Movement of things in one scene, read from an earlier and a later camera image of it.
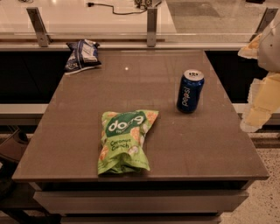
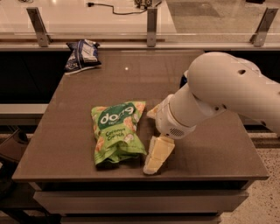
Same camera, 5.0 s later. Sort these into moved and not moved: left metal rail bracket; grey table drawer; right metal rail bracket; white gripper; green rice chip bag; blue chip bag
Moved: white gripper; green rice chip bag
Not moved: right metal rail bracket; grey table drawer; blue chip bag; left metal rail bracket
